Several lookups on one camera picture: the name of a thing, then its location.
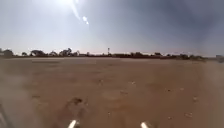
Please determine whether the row of distant trees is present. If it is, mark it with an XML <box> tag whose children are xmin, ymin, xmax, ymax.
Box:
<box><xmin>0</xmin><ymin>47</ymin><xmax>224</xmax><ymax>62</ymax></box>

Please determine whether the robot's own part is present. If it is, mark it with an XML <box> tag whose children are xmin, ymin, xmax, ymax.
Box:
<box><xmin>140</xmin><ymin>121</ymin><xmax>149</xmax><ymax>128</ymax></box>
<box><xmin>67</xmin><ymin>119</ymin><xmax>78</xmax><ymax>128</ymax></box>

